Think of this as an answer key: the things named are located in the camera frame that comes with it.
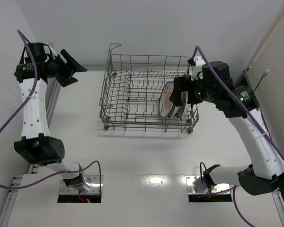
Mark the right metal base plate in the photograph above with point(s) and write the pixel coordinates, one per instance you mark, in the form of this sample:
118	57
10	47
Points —
195	186

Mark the floral plate orange rim front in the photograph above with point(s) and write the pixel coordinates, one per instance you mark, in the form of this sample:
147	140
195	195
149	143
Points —
173	111

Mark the floral plate orange rim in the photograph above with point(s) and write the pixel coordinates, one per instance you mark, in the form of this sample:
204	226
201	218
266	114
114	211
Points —
173	111
184	107

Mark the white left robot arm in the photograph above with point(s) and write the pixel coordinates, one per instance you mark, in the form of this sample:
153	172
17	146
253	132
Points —
36	145

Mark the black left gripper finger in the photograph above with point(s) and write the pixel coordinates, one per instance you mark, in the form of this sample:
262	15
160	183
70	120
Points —
64	81
71	63

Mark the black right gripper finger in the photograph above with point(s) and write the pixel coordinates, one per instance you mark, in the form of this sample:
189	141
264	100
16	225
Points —
176	96
184	83

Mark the metal base plate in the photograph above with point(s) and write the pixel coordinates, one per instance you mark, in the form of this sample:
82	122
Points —
195	186
92	186

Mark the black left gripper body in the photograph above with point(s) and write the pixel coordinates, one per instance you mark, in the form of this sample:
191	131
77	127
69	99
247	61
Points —
60	70

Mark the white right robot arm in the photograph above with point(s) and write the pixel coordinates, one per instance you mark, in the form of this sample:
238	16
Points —
240	107

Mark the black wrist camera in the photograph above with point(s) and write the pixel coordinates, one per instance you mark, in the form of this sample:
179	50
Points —
247	97
36	50

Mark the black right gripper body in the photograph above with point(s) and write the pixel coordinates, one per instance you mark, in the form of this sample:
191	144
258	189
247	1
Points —
183	87

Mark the orange sunburst glass plate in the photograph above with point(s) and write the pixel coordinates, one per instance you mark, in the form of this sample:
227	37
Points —
166	107

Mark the grey wire dish rack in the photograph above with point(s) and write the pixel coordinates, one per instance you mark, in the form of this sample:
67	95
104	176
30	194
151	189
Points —
131	90

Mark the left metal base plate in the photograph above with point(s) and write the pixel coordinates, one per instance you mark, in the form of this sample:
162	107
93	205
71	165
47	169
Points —
92	186

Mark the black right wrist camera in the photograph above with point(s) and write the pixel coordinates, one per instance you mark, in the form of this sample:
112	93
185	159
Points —
247	97

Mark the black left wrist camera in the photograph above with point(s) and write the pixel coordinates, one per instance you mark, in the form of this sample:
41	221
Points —
36	50

